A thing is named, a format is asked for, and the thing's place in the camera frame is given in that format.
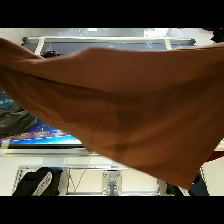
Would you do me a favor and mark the silver frame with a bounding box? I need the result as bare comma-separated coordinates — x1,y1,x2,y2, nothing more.
0,34,224,197

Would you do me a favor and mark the brown shirt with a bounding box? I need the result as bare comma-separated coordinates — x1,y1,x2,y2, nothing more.
0,36,224,192

